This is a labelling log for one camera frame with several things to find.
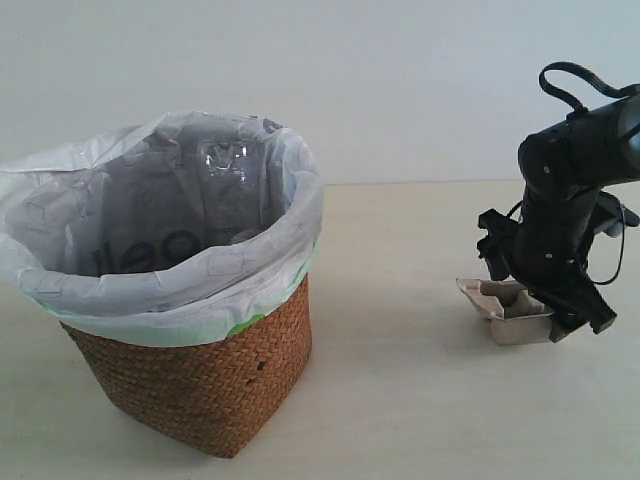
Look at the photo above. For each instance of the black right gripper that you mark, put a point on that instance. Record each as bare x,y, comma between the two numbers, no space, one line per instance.
546,258

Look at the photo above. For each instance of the white plastic bin liner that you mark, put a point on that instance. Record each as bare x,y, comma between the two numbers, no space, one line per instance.
108,234

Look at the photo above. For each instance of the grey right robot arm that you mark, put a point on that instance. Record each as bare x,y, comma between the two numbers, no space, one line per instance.
567,168

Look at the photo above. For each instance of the brown woven wicker basket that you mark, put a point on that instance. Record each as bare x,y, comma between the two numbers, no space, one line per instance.
214,397

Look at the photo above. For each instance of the brown cardboard pulp tray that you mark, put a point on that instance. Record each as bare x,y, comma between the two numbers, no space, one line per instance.
515,317

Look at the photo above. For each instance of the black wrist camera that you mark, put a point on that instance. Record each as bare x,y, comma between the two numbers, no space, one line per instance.
610,216

